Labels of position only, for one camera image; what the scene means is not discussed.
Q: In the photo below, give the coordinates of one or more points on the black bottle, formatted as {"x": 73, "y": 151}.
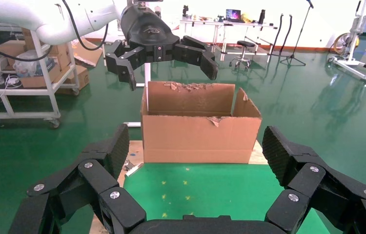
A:
{"x": 262, "y": 16}

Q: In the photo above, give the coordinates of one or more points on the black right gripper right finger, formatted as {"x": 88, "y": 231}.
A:
{"x": 325, "y": 187}

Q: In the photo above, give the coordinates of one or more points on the yellow object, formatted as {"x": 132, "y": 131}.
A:
{"x": 247, "y": 18}

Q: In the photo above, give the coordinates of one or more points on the clear plastic bag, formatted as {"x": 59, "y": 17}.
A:
{"x": 29, "y": 66}

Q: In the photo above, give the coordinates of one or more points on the metal cloth clip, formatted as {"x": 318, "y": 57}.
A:
{"x": 134, "y": 168}

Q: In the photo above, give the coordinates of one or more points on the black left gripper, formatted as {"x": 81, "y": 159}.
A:
{"x": 150, "y": 35}

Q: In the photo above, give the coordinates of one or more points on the black seat chrome stool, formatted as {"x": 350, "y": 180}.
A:
{"x": 246, "y": 44}

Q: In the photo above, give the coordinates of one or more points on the large open cardboard carton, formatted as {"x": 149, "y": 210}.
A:
{"x": 196, "y": 139}

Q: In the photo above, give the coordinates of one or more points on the white metal shelf cart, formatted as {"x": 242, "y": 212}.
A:
{"x": 44, "y": 71}

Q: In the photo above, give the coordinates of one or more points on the flattened cardboard sheet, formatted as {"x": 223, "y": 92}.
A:
{"x": 89, "y": 56}

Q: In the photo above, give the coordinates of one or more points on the white exercise bike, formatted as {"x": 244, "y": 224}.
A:
{"x": 351, "y": 42}

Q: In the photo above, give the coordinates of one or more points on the black tripod stand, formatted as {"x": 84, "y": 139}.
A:
{"x": 294, "y": 48}

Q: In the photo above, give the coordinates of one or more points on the green table cloth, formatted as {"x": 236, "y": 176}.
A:
{"x": 209, "y": 190}

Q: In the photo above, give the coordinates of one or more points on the white frame table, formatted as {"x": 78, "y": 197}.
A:
{"x": 251, "y": 25}

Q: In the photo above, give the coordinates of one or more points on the black curved stand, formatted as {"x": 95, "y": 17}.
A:
{"x": 287, "y": 35}
{"x": 275, "y": 40}

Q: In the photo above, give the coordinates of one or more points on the printed cardboard box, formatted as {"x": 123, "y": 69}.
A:
{"x": 79, "y": 79}

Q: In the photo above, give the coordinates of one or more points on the small plain cardboard box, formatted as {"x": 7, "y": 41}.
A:
{"x": 8, "y": 48}

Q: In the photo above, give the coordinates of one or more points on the white desk frame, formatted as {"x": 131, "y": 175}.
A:
{"x": 147, "y": 93}

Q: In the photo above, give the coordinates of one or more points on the long low cardboard box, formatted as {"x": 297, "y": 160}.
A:
{"x": 37, "y": 80}

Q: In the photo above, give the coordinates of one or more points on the open laptop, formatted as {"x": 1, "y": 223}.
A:
{"x": 233, "y": 15}

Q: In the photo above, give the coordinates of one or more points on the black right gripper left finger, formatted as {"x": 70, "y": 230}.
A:
{"x": 82, "y": 190}

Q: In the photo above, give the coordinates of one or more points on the stacked large cardboard boxes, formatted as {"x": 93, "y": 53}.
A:
{"x": 61, "y": 53}

